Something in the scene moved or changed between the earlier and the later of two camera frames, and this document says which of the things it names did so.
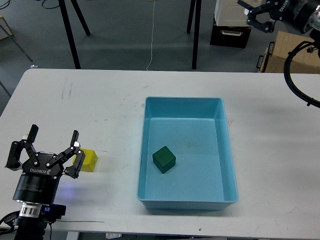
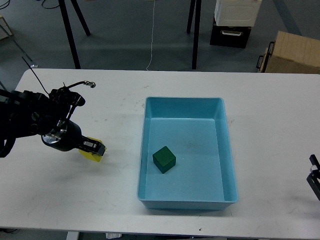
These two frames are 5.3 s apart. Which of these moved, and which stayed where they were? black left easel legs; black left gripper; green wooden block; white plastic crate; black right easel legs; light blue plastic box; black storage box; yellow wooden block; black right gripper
Moved: black right gripper; yellow wooden block; black left gripper
Stayed: light blue plastic box; green wooden block; black left easel legs; white plastic crate; black storage box; black right easel legs
